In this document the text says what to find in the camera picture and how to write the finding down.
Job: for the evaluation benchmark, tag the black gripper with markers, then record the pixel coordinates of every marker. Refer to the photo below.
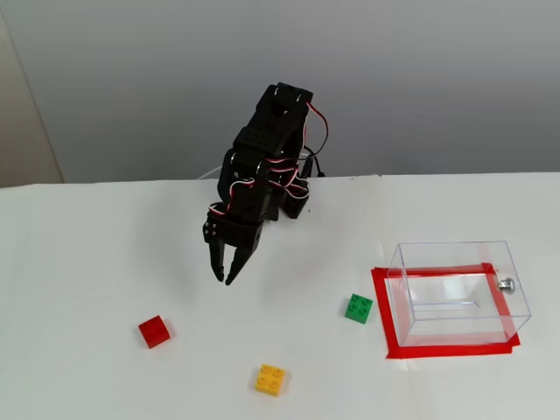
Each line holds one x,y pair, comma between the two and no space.
238,236

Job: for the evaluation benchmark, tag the red lego brick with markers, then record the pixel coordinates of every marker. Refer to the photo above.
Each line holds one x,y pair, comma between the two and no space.
154,331

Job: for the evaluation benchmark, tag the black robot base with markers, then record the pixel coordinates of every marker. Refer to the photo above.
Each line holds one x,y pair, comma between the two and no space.
294,205

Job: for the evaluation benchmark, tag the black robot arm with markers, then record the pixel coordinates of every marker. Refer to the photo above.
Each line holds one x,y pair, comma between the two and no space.
267,135

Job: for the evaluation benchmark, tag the yellow lego brick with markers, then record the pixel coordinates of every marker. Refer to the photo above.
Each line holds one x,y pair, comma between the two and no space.
271,380

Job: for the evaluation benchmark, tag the green lego brick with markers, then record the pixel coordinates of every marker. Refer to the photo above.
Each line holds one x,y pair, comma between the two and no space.
359,308

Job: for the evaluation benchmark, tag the transparent plastic box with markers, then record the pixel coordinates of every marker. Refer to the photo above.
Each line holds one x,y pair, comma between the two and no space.
459,332

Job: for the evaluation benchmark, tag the silver metal bolt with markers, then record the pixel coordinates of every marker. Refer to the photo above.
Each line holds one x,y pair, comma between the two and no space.
506,285

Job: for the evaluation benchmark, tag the red tape frame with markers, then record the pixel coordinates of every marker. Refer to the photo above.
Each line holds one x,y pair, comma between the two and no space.
450,351

